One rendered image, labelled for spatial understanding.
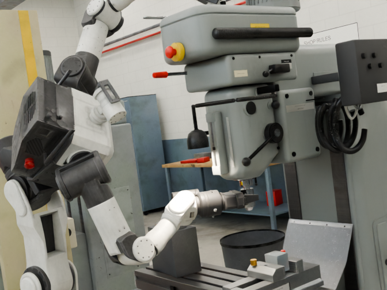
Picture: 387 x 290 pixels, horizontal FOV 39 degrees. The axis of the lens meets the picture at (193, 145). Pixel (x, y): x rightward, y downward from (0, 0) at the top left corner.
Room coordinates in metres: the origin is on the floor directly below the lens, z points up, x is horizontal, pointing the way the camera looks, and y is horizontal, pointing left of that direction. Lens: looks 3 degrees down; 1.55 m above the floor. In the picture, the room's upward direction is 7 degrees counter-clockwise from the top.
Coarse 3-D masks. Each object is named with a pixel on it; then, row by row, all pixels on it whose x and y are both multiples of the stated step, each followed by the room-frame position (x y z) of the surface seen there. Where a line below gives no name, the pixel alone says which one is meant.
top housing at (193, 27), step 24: (168, 24) 1.83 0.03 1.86; (192, 24) 1.73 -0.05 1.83; (216, 24) 1.73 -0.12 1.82; (240, 24) 1.79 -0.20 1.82; (264, 24) 1.86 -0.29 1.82; (288, 24) 1.93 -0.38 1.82; (192, 48) 1.74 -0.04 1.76; (216, 48) 1.72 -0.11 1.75; (240, 48) 1.78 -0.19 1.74; (264, 48) 1.86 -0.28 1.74; (288, 48) 1.93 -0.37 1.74
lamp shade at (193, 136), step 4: (192, 132) 1.79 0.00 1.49; (196, 132) 1.79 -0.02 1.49; (200, 132) 1.79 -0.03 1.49; (204, 132) 1.80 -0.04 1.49; (188, 136) 1.80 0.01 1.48; (192, 136) 1.78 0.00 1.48; (196, 136) 1.78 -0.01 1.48; (200, 136) 1.78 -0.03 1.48; (204, 136) 1.79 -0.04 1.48; (188, 140) 1.79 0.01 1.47; (192, 140) 1.78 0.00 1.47; (196, 140) 1.78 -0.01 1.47; (200, 140) 1.78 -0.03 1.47; (204, 140) 1.79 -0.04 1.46; (188, 144) 1.80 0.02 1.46; (192, 144) 1.78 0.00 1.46; (196, 144) 1.78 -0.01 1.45; (200, 144) 1.78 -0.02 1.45; (204, 144) 1.78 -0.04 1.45; (208, 144) 1.80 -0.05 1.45; (188, 148) 1.80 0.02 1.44; (192, 148) 1.78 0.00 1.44; (196, 148) 1.78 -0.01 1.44
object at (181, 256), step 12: (180, 228) 2.21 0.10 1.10; (192, 228) 2.22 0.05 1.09; (180, 240) 2.19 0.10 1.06; (192, 240) 2.22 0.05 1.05; (168, 252) 2.21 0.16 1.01; (180, 252) 2.19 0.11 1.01; (192, 252) 2.21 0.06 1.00; (156, 264) 2.32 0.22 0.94; (168, 264) 2.22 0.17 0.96; (180, 264) 2.18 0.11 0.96; (192, 264) 2.21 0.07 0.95; (180, 276) 2.18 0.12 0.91
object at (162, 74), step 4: (156, 72) 1.84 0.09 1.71; (160, 72) 1.85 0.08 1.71; (164, 72) 1.86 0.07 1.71; (168, 72) 1.88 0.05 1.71; (172, 72) 1.89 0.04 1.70; (176, 72) 1.90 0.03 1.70; (180, 72) 1.91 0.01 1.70; (184, 72) 1.92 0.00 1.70; (152, 76) 1.85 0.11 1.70; (156, 76) 1.84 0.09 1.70; (160, 76) 1.85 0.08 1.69; (164, 76) 1.86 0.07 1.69
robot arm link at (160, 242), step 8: (160, 224) 1.78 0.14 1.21; (168, 224) 1.78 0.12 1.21; (152, 232) 1.75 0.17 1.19; (160, 232) 1.75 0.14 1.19; (168, 232) 1.76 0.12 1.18; (152, 240) 1.72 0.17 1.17; (160, 240) 1.73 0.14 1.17; (168, 240) 1.77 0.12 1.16; (160, 248) 1.73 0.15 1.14; (120, 256) 1.69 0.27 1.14; (128, 264) 1.70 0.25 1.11; (136, 264) 1.71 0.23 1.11
